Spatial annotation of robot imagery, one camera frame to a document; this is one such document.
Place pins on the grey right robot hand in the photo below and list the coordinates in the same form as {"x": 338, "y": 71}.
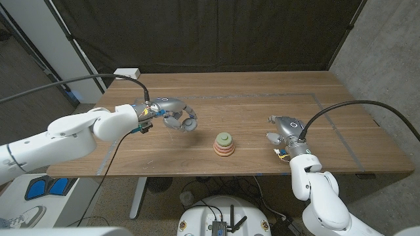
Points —
{"x": 290, "y": 126}

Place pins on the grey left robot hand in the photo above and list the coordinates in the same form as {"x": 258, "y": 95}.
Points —
{"x": 170, "y": 104}

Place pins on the small grey hanoi disk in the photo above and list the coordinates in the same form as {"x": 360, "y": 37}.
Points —
{"x": 189, "y": 124}

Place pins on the green hanoi disk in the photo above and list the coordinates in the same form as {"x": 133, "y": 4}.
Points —
{"x": 224, "y": 139}

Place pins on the pink hanoi disk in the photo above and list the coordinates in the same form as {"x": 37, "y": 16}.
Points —
{"x": 224, "y": 147}

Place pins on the coral red hanoi disk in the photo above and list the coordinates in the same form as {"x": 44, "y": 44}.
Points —
{"x": 224, "y": 150}

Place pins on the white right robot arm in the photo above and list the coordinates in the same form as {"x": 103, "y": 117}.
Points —
{"x": 321, "y": 196}

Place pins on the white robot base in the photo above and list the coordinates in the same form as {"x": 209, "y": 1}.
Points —
{"x": 200, "y": 216}

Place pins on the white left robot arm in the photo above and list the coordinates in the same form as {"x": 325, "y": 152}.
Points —
{"x": 65, "y": 137}

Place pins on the large orange hanoi disk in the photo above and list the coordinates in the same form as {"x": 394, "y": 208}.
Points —
{"x": 224, "y": 154}

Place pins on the blue left wrist connector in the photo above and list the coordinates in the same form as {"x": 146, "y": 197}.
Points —
{"x": 160, "y": 113}

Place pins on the grey tape outline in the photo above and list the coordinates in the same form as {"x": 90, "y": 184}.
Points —
{"x": 262, "y": 95}

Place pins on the white power strip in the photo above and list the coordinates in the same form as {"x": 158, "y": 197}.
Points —
{"x": 129, "y": 71}

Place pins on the dark round floor fan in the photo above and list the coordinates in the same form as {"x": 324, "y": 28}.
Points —
{"x": 159, "y": 183}

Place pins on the black backdrop cloth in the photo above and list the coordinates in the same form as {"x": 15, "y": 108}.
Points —
{"x": 210, "y": 32}

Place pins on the grey round floor object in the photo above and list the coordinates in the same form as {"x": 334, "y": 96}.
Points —
{"x": 186, "y": 197}

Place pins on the white table leg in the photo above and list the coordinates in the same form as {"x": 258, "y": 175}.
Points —
{"x": 138, "y": 196}

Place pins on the black power adapter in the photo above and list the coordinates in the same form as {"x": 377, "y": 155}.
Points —
{"x": 285, "y": 226}

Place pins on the black backdrop stand pole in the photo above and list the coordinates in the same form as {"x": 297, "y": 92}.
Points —
{"x": 350, "y": 26}
{"x": 77, "y": 49}

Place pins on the grey antenna radio module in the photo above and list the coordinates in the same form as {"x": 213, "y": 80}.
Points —
{"x": 219, "y": 227}

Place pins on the blue black foot pedal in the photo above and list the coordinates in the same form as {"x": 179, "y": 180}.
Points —
{"x": 37, "y": 188}

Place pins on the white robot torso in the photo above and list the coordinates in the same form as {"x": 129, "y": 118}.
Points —
{"x": 65, "y": 232}

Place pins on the grey white sneaker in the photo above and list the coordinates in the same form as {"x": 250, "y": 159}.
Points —
{"x": 26, "y": 216}

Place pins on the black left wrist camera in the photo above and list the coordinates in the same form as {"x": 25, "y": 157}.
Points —
{"x": 144, "y": 127}

